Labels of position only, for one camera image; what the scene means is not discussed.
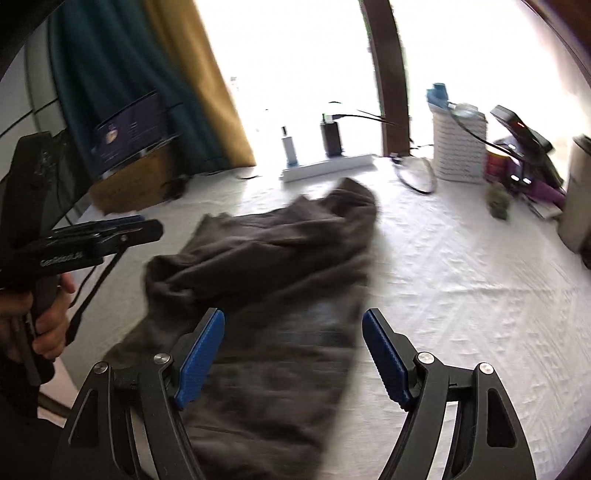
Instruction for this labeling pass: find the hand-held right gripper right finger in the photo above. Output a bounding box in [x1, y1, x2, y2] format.
[361, 308, 537, 480]

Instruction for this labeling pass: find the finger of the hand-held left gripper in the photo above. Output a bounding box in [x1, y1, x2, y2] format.
[51, 215, 146, 240]
[97, 219, 164, 259]

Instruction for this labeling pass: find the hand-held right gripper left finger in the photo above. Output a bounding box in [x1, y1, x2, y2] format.
[52, 308, 226, 480]

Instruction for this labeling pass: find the dark grey t-shirt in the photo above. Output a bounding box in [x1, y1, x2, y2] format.
[104, 176, 380, 480]

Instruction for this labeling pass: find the person's left hand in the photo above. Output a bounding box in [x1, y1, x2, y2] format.
[0, 272, 77, 363]

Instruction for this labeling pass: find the cardboard box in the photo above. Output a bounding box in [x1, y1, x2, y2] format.
[90, 148, 178, 215]

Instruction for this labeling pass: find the white textured tablecloth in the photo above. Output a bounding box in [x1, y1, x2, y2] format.
[39, 154, 591, 480]

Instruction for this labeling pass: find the yellow curtain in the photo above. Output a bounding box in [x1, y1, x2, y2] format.
[143, 0, 257, 174]

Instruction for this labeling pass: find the teal curtain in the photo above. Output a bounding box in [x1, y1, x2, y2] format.
[48, 0, 220, 178]

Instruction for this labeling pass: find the white charger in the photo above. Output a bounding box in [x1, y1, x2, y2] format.
[281, 127, 298, 168]

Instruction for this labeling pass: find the small green cloth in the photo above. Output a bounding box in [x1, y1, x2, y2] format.
[487, 182, 512, 220]

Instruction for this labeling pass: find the white power strip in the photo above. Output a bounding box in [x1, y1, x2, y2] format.
[281, 154, 376, 183]

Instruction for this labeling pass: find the black charger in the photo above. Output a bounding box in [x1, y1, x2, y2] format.
[321, 119, 343, 158]

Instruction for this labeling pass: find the pile of white papers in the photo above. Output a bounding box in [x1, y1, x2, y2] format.
[526, 198, 561, 220]

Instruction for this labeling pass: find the white perforated basket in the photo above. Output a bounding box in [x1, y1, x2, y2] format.
[431, 110, 488, 184]

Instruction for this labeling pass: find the red can with yellow lid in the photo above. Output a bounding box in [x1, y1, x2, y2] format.
[485, 150, 513, 183]

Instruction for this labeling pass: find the steel tumbler with black lid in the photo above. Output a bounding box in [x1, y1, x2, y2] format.
[558, 135, 591, 254]

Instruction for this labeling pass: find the black device with red light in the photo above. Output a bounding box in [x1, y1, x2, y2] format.
[490, 104, 565, 192]

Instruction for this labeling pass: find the blue plastic container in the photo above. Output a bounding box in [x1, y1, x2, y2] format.
[427, 84, 451, 112]

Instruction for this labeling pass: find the coiled black cable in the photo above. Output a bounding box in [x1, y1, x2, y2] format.
[161, 175, 192, 201]

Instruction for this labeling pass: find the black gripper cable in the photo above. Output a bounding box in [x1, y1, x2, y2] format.
[66, 244, 125, 346]

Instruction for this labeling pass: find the black device cable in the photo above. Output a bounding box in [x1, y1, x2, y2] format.
[450, 104, 522, 160]

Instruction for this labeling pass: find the black black-charger cable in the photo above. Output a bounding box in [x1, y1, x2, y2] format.
[322, 99, 437, 195]

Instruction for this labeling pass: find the dark window post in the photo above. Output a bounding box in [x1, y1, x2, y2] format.
[360, 0, 411, 157]

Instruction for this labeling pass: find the dark wooden window frame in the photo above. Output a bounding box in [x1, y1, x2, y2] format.
[526, 0, 591, 84]

